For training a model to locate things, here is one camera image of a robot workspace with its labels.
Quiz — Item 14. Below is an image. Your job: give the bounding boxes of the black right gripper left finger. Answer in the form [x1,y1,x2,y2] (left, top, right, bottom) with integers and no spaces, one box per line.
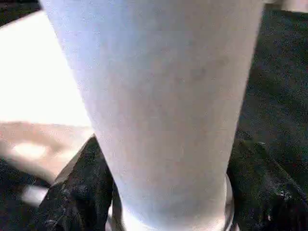
[35,134,121,231]

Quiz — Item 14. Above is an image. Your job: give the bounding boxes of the white plastic table leg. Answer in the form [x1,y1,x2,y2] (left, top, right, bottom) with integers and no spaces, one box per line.
[39,0,266,231]

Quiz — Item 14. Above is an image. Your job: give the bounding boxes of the black shiny table mat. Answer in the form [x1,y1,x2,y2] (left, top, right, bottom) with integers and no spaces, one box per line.
[0,0,308,231]

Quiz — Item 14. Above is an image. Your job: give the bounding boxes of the white plastic table top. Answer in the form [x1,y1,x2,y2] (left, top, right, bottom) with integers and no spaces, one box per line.
[0,10,236,231]

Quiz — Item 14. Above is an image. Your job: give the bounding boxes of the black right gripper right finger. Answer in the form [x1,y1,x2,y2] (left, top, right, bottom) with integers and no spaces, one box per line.
[227,130,308,231]

